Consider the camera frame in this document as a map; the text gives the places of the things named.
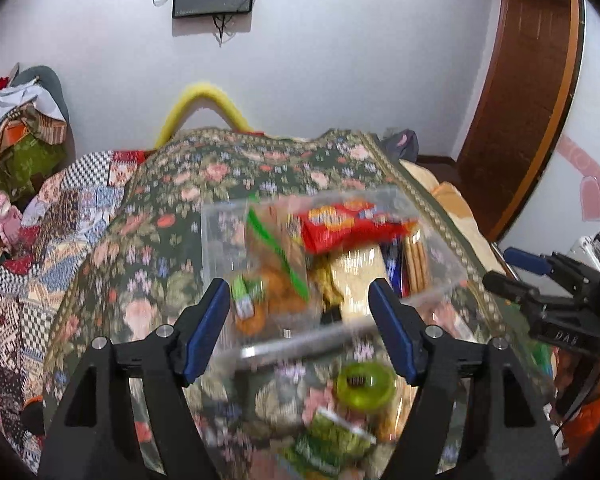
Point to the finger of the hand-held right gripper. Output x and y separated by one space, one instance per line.
507 285
525 260

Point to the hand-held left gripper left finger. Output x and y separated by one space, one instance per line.
207 325

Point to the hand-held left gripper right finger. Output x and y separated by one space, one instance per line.
392 330

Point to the sliced bread packet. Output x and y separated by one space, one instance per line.
355 280

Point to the cracker packet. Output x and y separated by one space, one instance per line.
415 265

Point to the blue snack packet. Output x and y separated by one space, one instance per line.
394 260

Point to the green striped bun bag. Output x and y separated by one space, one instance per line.
275 290

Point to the golden snack packet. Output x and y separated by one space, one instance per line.
327 287

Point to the clear plastic storage container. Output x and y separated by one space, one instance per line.
220 240

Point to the red snack bag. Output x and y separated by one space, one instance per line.
340 232

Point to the long bread roll packet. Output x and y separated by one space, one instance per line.
330 440

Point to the person's right forearm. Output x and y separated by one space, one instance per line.
597 410

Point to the person's right hand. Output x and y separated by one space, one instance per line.
562 375

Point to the beige blanket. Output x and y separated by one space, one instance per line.
450 200

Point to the floral bedspread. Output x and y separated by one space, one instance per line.
180 185

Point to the dark backpack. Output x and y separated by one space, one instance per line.
400 145

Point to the patchwork quilt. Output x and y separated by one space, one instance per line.
55 240

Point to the white sliding wardrobe door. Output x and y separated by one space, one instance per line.
595 100

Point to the pink rabbit toy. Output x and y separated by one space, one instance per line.
5 217

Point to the yellow foam tube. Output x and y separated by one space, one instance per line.
205 92

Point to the green patterned cloth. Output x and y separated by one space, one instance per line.
25 160

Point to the grey chair back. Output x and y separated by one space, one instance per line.
50 85

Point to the pile of clothes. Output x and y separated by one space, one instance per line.
10 110

